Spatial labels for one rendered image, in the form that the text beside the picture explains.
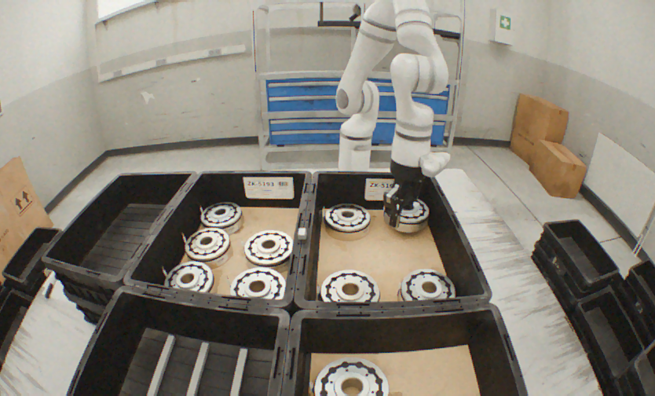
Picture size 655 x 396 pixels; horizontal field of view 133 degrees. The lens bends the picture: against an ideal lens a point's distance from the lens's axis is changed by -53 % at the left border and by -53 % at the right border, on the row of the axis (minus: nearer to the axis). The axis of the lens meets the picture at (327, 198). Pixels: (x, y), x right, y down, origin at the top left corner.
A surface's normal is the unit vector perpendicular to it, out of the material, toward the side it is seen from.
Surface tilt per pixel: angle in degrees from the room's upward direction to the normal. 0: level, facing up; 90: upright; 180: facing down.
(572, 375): 0
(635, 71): 90
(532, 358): 0
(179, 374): 0
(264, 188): 90
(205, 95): 90
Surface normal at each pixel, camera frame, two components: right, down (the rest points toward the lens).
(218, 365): 0.00, -0.84
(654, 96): -1.00, 0.02
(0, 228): 0.97, -0.21
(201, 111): 0.04, 0.54
